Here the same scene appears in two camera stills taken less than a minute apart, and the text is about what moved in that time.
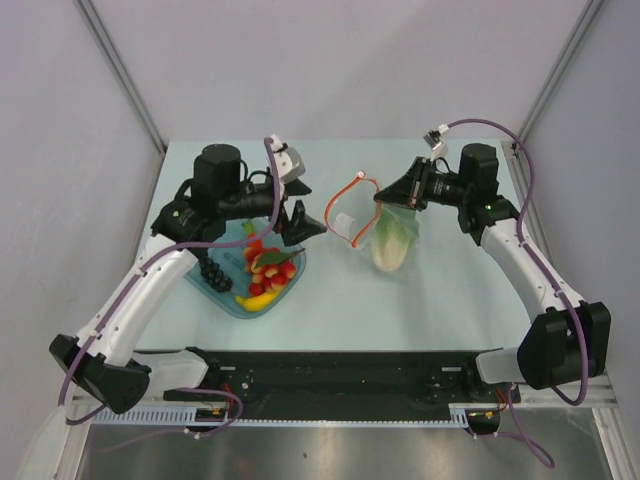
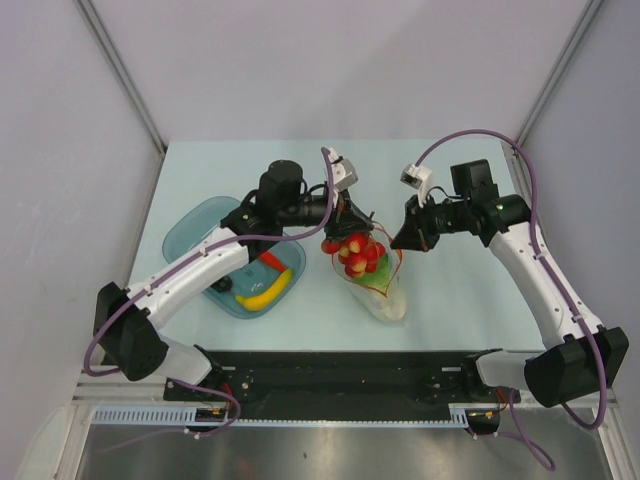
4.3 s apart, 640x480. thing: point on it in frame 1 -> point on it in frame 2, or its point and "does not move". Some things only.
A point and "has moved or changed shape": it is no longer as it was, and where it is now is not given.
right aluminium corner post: (589, 12) does not move
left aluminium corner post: (89, 11) does not move
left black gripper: (300, 226) -> (345, 219)
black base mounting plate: (345, 384) does not move
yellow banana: (259, 302) does not move
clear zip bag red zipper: (356, 214) has moved or changed shape
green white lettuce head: (395, 231) -> (382, 291)
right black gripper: (410, 190) -> (416, 233)
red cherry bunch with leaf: (269, 268) -> (356, 253)
